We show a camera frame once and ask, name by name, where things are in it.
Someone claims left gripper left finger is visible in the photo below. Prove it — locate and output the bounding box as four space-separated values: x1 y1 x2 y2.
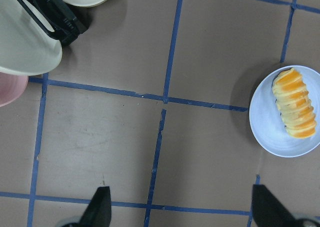
57 186 112 227

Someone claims blue plate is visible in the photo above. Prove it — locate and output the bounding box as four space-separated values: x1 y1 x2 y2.
248 65 320 158

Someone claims cream plate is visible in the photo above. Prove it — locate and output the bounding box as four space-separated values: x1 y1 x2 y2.
0 0 63 76

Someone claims striped bread roll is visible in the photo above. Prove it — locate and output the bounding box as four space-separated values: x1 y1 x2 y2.
272 68 317 139

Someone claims pink plate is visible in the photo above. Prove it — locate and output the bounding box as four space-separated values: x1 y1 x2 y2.
0 72 29 107

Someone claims black dish rack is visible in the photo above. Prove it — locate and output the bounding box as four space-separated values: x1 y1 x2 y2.
17 0 89 47

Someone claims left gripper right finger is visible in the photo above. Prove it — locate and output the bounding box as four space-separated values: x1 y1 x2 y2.
251 184 320 227

